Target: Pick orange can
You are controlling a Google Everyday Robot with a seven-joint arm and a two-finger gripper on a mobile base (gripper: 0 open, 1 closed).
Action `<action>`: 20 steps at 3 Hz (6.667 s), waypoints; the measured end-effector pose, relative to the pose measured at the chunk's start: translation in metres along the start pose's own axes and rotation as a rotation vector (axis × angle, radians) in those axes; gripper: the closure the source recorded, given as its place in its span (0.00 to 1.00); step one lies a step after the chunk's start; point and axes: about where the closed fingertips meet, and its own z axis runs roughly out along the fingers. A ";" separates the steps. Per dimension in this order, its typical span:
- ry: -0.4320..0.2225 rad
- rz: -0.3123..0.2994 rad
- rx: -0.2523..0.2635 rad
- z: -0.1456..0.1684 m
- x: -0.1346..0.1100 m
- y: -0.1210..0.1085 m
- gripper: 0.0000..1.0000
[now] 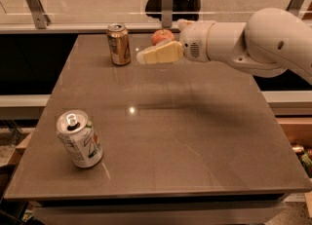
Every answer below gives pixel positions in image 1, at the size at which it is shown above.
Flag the middle metal railing bracket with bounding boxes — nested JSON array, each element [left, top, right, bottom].
[[161, 0, 173, 28]]

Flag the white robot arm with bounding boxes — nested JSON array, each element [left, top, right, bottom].
[[136, 8, 312, 84]]

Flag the left metal railing bracket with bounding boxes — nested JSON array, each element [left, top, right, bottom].
[[25, 0, 51, 29]]

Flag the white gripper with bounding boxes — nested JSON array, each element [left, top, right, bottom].
[[136, 19, 215, 64]]

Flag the red apple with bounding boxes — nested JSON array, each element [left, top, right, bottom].
[[151, 29, 175, 46]]

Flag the cans in side box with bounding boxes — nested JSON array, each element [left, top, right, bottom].
[[292, 143, 312, 178]]

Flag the orange brown soda can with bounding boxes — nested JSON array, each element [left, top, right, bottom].
[[107, 23, 132, 66]]

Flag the white green soda can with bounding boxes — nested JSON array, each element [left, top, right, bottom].
[[57, 110, 103, 169]]

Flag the black office chair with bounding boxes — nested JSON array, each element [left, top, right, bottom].
[[145, 0, 201, 21]]

